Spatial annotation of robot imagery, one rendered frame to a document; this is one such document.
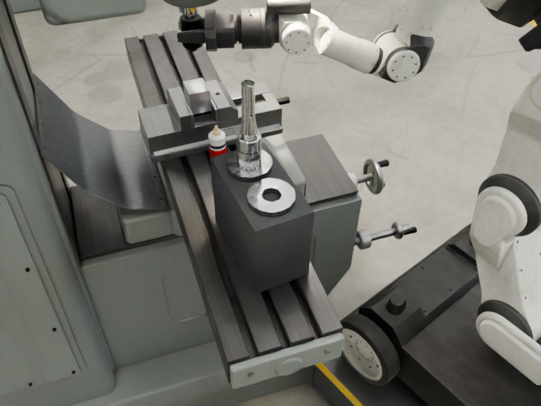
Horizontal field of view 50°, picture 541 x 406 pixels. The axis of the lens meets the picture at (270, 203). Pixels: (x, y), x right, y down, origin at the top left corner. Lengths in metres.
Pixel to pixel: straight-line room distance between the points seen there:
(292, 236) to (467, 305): 0.74
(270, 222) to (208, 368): 0.97
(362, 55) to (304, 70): 2.13
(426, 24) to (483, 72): 2.34
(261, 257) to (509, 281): 0.62
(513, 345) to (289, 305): 0.58
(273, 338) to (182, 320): 0.76
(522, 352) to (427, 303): 0.29
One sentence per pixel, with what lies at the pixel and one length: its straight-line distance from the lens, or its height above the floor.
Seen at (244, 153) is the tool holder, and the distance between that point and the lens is 1.09.
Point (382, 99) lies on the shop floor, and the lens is 3.33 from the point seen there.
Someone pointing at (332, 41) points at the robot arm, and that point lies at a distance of 1.36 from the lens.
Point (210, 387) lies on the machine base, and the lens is 1.95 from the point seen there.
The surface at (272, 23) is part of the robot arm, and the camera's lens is 1.32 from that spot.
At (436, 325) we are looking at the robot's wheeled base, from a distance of 1.63.
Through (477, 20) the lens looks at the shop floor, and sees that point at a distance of 4.28.
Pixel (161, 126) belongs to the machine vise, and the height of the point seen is 1.00.
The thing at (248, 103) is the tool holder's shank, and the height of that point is 1.28.
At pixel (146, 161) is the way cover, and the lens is 1.57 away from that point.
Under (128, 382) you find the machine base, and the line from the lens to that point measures 1.95.
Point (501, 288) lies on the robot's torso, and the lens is 1.48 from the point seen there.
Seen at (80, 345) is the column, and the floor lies 0.46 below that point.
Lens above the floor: 1.88
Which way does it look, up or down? 45 degrees down
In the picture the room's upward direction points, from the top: 1 degrees clockwise
